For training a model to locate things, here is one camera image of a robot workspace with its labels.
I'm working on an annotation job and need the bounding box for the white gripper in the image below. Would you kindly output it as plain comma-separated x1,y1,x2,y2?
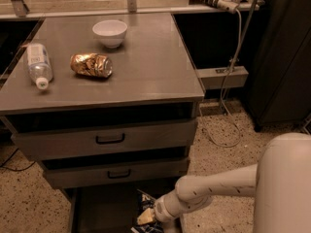
137,190,187,225

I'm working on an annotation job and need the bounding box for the blue chip bag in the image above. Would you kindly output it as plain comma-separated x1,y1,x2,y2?
131,190,164,233

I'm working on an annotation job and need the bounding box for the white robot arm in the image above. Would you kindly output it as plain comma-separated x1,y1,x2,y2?
137,133,311,233

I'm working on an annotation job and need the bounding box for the middle grey drawer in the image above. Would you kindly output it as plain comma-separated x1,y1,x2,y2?
44,157,190,188

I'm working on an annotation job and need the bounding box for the grey drawer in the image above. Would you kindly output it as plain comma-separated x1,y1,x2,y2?
44,157,190,188
68,178,177,233
12,119,197,160

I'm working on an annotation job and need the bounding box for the bottom grey drawer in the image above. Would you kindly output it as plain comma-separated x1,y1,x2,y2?
68,178,177,233

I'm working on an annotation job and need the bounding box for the grey drawer cabinet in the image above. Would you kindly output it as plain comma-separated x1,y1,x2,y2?
0,12,206,192

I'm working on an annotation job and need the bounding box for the top grey drawer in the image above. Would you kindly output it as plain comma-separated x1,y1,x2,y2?
12,119,197,160

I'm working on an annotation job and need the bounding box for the crushed gold can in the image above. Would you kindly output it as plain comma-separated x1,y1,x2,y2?
70,53,113,79

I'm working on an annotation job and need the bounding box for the dark side cabinet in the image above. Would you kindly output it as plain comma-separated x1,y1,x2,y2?
244,0,311,131

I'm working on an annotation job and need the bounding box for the white ceramic bowl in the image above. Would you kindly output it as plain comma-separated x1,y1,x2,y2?
92,19,127,49

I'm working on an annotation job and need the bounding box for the clear plastic water bottle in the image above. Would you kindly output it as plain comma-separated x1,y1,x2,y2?
26,44,53,90

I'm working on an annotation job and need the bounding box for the black floor cable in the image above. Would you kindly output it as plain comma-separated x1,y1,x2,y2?
0,148,37,173

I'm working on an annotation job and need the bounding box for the white power cable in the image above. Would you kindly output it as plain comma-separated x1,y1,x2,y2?
197,8,247,149

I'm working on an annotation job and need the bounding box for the metal frame rail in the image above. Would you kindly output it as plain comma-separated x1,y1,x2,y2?
0,0,266,20

